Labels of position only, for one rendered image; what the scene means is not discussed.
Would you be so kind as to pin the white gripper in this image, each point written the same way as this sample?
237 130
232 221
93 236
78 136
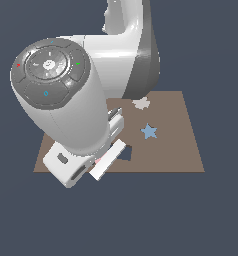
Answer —
66 168

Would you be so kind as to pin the brown slot board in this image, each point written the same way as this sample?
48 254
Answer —
171 143

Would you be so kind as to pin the blue star piece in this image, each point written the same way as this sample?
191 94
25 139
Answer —
149 132

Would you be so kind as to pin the pale flower-shaped piece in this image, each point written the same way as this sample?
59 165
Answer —
141 104

